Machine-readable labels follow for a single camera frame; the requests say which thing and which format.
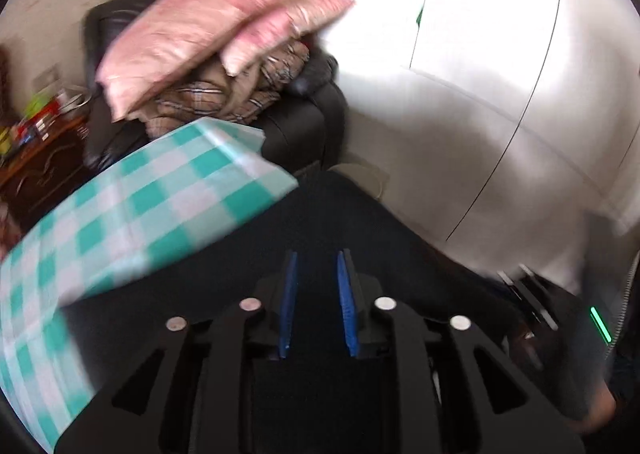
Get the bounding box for person's right forearm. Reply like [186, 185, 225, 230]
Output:
[567, 374, 621, 436]

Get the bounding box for large pink pillow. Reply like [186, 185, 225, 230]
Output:
[95, 0, 355, 122]

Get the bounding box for white wardrobe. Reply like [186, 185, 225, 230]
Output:
[320, 0, 640, 285]

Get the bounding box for row of colourful small containers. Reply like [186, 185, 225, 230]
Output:
[0, 86, 92, 157]

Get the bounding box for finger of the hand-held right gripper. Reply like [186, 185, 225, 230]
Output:
[500, 264, 558, 332]

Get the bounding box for small pink pillow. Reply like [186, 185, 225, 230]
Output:
[219, 9, 328, 78]

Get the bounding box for teal checked tablecloth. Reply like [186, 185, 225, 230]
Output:
[0, 116, 301, 452]

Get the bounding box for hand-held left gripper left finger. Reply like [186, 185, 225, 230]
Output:
[55, 250, 299, 454]

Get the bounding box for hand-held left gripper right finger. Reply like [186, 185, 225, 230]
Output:
[337, 250, 586, 454]

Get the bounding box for dark navy pants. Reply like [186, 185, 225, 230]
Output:
[60, 171, 551, 454]

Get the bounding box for black leather armchair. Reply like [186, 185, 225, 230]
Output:
[81, 0, 349, 176]

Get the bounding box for dark wooden cabinet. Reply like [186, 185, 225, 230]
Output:
[0, 113, 97, 237]

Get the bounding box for brown plaid blanket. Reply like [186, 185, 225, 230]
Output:
[140, 39, 312, 140]

